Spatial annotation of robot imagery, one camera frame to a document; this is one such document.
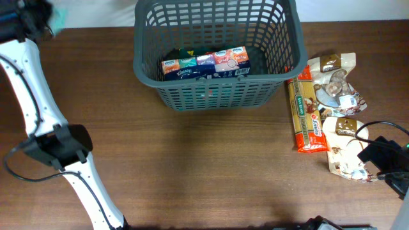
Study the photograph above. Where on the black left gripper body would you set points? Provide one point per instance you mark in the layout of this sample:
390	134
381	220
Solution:
24	16

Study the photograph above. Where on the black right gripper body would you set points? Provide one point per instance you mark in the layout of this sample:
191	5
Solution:
379	156

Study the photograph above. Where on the teal wet wipes pack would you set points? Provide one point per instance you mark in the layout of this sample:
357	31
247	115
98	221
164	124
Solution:
57	21

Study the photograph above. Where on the green Nescafe coffee bag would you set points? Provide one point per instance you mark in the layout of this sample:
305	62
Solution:
182	53

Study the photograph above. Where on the Kleenex tissue multipack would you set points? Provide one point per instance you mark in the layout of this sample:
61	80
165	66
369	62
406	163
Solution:
226	63

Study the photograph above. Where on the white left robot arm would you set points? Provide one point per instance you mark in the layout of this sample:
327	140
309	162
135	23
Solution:
51	139

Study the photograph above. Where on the San Remo spaghetti pack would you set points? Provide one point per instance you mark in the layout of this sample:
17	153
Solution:
306	118

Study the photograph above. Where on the coconut pouch beige brown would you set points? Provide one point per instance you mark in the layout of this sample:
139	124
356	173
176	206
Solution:
343	149

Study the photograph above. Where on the mushroom pouch beige brown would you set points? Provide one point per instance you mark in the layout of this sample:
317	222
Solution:
335	96

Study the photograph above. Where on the grey plastic basket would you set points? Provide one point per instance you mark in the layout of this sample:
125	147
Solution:
270	31

